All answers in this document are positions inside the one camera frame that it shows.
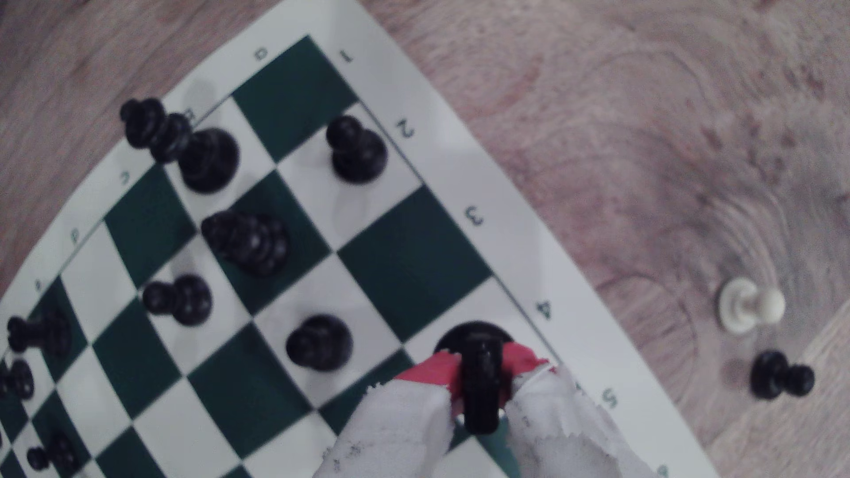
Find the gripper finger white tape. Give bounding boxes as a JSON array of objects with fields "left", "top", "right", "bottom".
[
  {"left": 502, "top": 343, "right": 656, "bottom": 478},
  {"left": 312, "top": 351, "right": 463, "bottom": 478}
]

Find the black chess king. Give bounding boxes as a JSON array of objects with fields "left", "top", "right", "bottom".
[{"left": 120, "top": 97, "right": 241, "bottom": 195}]

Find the black chess pawn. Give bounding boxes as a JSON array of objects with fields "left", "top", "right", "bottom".
[
  {"left": 750, "top": 350, "right": 816, "bottom": 401},
  {"left": 286, "top": 314, "right": 354, "bottom": 372},
  {"left": 325, "top": 115, "right": 389, "bottom": 185},
  {"left": 142, "top": 274, "right": 214, "bottom": 327},
  {"left": 27, "top": 433, "right": 81, "bottom": 475}
]

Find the black pawn left edge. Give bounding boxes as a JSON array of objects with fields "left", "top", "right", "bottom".
[{"left": 0, "top": 358, "right": 35, "bottom": 401}]

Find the green and white chess mat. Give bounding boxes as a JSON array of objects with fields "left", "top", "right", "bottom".
[{"left": 0, "top": 0, "right": 721, "bottom": 478}]

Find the black chess knight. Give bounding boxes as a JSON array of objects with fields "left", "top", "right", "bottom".
[{"left": 435, "top": 320, "right": 515, "bottom": 436}]

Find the black chess rook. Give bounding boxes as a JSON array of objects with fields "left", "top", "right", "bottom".
[{"left": 7, "top": 308, "right": 73, "bottom": 359}]

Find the white chess pawn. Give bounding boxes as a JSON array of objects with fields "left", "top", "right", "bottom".
[{"left": 717, "top": 277, "right": 787, "bottom": 335}]

